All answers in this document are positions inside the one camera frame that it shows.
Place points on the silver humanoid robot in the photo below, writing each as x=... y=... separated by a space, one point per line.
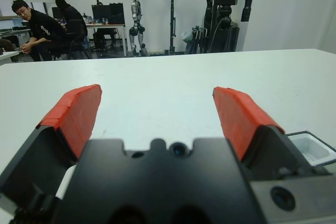
x=136 y=24

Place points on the large black robot rig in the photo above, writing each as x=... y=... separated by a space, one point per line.
x=225 y=11

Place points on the seated person with glasses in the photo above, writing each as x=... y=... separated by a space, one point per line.
x=42 y=27

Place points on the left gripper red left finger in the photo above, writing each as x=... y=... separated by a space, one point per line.
x=71 y=119

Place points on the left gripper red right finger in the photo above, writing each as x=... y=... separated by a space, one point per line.
x=241 y=119

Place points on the black computer monitor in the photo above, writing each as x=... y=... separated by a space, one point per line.
x=101 y=14

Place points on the white camera box base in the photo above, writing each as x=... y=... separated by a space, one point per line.
x=312 y=148

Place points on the black crane stand yellow hook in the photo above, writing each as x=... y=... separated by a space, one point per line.
x=172 y=16

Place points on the black office chair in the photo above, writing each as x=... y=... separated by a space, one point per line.
x=76 y=43

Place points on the white office desk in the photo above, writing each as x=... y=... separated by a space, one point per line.
x=105 y=25

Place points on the long-haired person in black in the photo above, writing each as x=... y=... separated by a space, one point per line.
x=71 y=14

